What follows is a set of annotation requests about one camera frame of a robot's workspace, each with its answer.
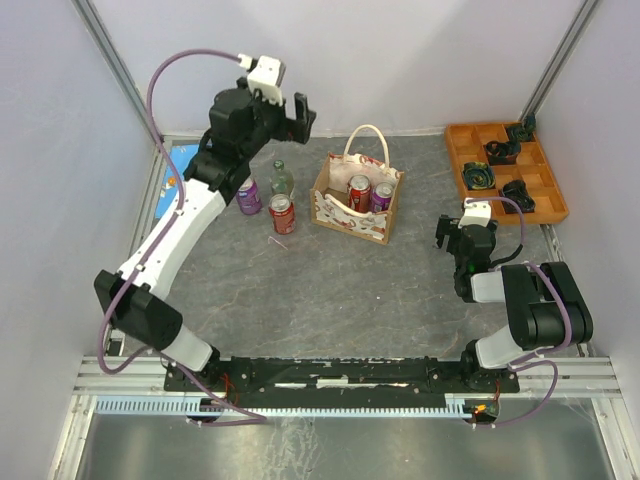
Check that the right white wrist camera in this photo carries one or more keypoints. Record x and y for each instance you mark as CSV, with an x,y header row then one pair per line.
x,y
475,212

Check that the rolled dark sock blue-yellow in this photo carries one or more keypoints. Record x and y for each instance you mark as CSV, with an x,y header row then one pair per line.
x,y
478,176

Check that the aluminium frame rail front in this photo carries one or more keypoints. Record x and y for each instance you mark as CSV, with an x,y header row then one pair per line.
x,y
579,377

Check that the left aluminium corner post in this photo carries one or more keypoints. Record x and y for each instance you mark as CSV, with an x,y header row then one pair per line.
x,y
91,18

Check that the dark sock lower compartment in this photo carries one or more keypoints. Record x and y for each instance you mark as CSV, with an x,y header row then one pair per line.
x,y
517,192

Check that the aluminium corner post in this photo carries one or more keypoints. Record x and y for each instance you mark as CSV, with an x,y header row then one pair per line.
x,y
91,18
562,53

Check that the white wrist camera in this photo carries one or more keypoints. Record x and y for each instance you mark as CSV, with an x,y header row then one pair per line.
x,y
475,212
264,77

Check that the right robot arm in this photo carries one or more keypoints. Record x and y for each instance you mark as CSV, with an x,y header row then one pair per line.
x,y
545,309

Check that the blue patterned cloth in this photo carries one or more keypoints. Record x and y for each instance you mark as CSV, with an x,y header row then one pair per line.
x,y
176,191

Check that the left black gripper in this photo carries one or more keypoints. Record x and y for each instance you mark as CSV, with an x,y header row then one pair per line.
x,y
288,123

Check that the light blue cable duct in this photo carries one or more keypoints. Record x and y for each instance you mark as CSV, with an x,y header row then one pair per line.
x,y
194,407

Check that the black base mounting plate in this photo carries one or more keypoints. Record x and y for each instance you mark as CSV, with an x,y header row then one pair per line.
x,y
332,383

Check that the green cap glass soda bottle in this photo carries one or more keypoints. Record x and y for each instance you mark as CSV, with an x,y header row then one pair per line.
x,y
281,180

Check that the dark sock top corner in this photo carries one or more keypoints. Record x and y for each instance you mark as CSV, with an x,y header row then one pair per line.
x,y
523,131

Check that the purple fanta can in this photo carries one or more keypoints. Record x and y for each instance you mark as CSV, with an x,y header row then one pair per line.
x,y
381,197
248,197

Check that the right aluminium corner post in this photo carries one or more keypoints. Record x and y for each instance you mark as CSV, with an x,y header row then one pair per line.
x,y
562,53

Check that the canvas tote bag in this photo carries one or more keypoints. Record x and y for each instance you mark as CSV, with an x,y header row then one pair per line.
x,y
342,196

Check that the red soda can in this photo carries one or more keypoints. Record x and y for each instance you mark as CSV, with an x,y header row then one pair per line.
x,y
359,190
282,212

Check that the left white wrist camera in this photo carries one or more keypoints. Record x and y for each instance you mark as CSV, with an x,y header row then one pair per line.
x,y
264,77

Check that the red soda can front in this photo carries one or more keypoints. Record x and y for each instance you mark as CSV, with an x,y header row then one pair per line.
x,y
282,212

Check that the dark folded sock centre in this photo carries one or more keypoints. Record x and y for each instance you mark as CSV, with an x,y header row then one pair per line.
x,y
502,153

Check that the red soda can back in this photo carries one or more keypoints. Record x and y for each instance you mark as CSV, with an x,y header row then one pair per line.
x,y
359,190

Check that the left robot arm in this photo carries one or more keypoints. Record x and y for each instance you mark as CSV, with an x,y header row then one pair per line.
x,y
133,298

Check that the orange wooden divided tray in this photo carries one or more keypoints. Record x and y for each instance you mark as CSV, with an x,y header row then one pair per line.
x,y
465,143

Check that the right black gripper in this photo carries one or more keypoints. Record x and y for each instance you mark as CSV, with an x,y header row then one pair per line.
x,y
443,228

